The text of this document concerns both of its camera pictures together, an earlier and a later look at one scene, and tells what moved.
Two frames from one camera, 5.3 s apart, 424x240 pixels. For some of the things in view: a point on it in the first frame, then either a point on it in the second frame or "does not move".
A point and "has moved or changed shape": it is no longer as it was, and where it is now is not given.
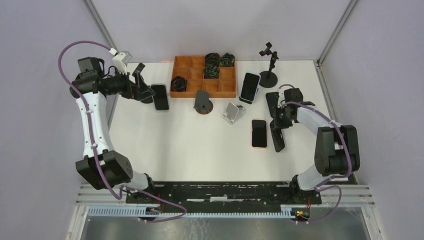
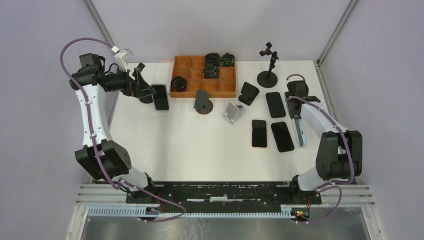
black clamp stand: [138, 90] does not move
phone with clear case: [161, 98] does not move
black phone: [272, 98] does not move
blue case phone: [250, 85] → [301, 132]
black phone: [278, 137] has moved or changed shape
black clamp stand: [268, 79] does not move
